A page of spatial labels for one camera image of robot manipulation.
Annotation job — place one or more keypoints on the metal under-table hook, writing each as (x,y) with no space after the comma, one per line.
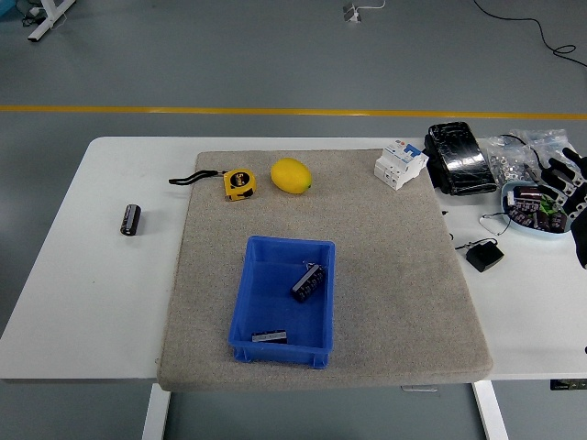
(419,389)

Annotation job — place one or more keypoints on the yellow tape measure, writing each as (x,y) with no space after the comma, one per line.
(238,184)

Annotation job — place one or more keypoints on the light blue bowl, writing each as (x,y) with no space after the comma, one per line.
(518,222)

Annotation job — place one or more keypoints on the blue plastic box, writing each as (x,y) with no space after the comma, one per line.
(270,298)

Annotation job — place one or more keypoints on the blue floor object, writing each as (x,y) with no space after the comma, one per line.
(5,3)

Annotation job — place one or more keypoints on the black table control panel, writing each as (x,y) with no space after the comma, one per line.
(568,385)

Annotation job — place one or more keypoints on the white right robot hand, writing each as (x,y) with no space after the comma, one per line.
(579,201)

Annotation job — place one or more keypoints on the clear bag of metal nuts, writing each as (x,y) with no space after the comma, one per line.
(504,162)

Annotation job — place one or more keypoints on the white circuit breaker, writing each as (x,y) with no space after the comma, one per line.
(399,167)

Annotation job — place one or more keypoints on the small black power adapter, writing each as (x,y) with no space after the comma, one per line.
(485,256)

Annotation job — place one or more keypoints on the grey-brown mat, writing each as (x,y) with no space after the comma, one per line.
(390,275)

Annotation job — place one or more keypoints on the dark brown cylindrical battery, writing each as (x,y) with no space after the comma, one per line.
(130,220)
(269,337)
(308,283)

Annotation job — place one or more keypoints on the black wrapped device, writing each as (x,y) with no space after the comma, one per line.
(461,156)

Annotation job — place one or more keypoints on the white desk foot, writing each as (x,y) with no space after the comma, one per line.
(48,23)

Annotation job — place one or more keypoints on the yellow lemon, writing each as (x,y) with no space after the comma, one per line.
(291,176)

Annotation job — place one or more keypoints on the white table leg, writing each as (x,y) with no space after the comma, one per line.
(490,412)
(155,412)

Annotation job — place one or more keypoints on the green small component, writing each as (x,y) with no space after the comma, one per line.
(548,206)

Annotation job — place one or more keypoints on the clear bag with blue print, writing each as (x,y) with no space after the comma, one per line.
(546,142)

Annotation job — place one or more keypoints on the silver floor socket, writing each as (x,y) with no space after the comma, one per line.
(352,13)

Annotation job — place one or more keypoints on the white left table leg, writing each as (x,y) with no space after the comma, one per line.
(155,412)

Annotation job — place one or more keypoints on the large brown capacitor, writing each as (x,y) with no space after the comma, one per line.
(527,197)

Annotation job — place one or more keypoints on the white right table leg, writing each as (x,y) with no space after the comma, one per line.
(490,412)

